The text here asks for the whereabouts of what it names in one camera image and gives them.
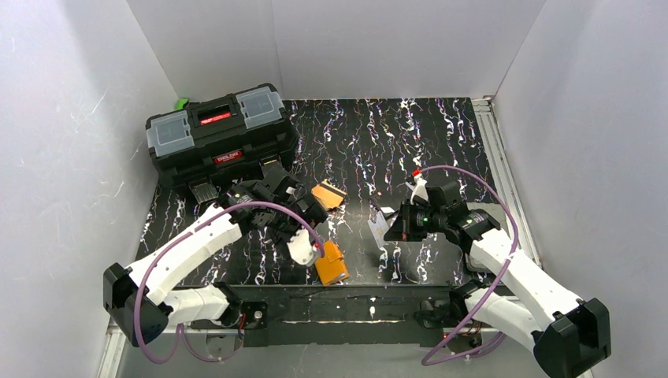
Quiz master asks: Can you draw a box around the orange card holder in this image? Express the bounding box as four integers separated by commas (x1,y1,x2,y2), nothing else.
314,240,350,286

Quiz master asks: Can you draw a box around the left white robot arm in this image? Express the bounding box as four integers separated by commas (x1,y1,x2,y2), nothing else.
102,169,328,347

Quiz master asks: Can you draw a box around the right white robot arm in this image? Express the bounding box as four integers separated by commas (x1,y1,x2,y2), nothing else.
383,175,611,377

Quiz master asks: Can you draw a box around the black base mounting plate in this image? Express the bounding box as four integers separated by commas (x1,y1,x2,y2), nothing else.
230,284,464,347

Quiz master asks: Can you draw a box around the black toolbox with grey lids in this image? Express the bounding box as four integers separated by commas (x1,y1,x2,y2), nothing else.
145,83,300,203

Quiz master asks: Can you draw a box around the green object behind toolbox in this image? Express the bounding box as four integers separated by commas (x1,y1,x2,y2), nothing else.
173,98,189,110

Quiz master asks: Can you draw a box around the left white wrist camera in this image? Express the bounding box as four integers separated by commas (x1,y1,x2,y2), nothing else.
287,228,321,267

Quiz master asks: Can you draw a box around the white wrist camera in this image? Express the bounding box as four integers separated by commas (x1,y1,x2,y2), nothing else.
287,228,321,267
406,169,429,205

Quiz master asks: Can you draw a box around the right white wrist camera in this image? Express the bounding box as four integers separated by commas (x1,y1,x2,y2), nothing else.
406,169,429,205

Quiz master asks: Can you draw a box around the aluminium frame rail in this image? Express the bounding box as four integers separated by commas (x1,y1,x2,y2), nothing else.
472,97,543,268

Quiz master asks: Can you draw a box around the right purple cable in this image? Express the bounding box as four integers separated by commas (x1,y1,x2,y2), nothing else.
409,165,520,367

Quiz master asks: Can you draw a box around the purple cable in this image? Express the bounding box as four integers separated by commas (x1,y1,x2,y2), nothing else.
132,201,327,365
409,165,520,367

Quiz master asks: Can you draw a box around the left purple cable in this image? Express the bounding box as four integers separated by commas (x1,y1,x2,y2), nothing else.
132,201,327,365

